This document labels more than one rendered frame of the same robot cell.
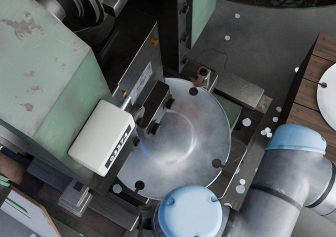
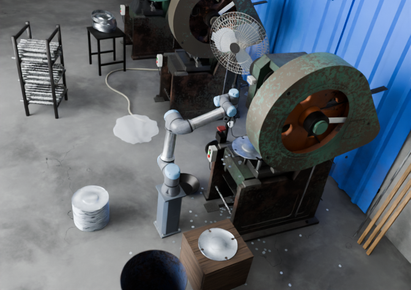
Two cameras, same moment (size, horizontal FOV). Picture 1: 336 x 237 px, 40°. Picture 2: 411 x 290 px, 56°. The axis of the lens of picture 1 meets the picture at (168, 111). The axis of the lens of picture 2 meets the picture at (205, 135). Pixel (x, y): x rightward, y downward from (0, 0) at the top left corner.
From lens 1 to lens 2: 273 cm
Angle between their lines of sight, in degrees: 64
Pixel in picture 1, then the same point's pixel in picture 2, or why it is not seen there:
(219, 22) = (291, 276)
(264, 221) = (225, 98)
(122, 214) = not seen: hidden behind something
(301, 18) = not seen: outside the picture
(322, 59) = (242, 246)
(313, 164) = (227, 106)
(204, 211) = (233, 92)
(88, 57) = (259, 70)
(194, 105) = (253, 155)
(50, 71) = (259, 65)
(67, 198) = not seen: hidden behind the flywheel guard
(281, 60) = (254, 282)
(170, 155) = (244, 144)
